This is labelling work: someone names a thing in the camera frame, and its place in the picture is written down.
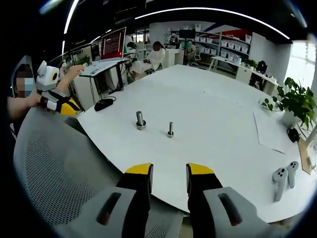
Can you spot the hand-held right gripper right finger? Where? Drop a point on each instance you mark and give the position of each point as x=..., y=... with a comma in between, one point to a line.
x=210, y=205

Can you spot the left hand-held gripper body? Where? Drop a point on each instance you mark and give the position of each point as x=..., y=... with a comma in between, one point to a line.
x=47, y=79

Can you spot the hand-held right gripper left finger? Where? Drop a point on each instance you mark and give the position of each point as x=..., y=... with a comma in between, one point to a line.
x=123, y=198

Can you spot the large threaded steel stud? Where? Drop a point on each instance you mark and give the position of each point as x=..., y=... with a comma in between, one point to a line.
x=140, y=121

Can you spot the small threaded steel stud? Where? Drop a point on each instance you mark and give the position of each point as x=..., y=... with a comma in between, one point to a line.
x=170, y=130

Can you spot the person's left hand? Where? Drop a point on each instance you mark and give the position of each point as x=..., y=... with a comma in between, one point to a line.
x=34, y=101

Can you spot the background green plant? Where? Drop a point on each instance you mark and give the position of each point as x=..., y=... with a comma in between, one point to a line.
x=83, y=60

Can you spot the black computer mouse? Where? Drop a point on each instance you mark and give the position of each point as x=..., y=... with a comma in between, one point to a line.
x=102, y=104

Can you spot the white standing desk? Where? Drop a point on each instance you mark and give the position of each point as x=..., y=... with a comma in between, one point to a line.
x=99, y=68

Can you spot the small dark monitor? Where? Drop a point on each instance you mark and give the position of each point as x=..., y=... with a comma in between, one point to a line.
x=95, y=50

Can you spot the grey mesh office chair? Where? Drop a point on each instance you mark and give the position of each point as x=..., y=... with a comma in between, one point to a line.
x=57, y=163

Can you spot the curved ceiling light strip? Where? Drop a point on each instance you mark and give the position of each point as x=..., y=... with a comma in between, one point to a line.
x=213, y=11
x=70, y=15

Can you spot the grey handheld controller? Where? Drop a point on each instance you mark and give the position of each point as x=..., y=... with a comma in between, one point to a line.
x=292, y=173
x=280, y=181

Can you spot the red screen monitor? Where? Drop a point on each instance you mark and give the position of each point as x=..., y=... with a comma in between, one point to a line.
x=112, y=43

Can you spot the white paper sheet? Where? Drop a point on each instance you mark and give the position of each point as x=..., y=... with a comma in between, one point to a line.
x=268, y=134

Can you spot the small black device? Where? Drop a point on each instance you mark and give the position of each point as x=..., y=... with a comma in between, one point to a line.
x=293, y=135

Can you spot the glass dish with leaves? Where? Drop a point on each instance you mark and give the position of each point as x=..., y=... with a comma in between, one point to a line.
x=268, y=105

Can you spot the white counter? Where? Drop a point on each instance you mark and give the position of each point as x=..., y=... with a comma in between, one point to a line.
x=174, y=57

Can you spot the long white desk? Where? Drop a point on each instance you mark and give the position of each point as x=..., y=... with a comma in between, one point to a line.
x=245, y=74

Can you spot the green potted plant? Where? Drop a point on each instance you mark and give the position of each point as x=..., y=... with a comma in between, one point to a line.
x=296, y=99

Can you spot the black screen on stand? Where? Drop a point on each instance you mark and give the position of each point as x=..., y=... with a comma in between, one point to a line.
x=187, y=33

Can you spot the white trestle table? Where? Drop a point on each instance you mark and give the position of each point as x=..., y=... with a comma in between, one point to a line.
x=225, y=59

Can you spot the small desk plant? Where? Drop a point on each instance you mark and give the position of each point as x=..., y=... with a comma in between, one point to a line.
x=249, y=63

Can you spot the shelf of white storage bins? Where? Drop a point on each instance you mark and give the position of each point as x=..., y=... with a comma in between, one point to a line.
x=227, y=43

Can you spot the wooden frame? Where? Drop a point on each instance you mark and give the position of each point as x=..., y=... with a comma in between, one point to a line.
x=307, y=156

